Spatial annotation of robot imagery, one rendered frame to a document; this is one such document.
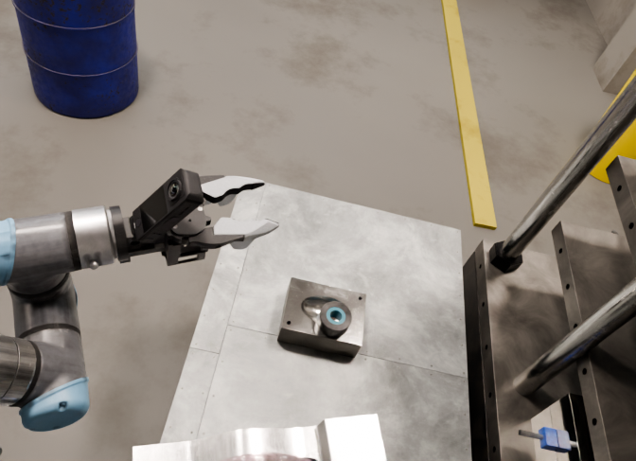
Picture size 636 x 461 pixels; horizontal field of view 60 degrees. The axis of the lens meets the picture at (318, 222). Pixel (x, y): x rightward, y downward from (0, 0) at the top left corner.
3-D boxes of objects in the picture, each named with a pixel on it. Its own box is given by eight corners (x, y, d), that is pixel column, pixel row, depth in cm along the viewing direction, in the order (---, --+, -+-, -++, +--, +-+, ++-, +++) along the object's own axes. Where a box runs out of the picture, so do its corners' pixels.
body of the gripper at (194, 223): (197, 214, 80) (111, 228, 76) (202, 181, 73) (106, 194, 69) (209, 259, 77) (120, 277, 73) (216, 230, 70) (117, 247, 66)
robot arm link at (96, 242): (69, 198, 67) (79, 257, 64) (109, 193, 69) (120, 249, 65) (76, 229, 73) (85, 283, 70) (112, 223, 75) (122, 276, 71)
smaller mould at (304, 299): (276, 341, 136) (281, 328, 130) (287, 291, 145) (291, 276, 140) (354, 358, 137) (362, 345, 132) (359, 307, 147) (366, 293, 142)
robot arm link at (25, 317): (23, 365, 73) (5, 326, 65) (17, 294, 79) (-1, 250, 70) (86, 350, 76) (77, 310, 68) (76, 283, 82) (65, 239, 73)
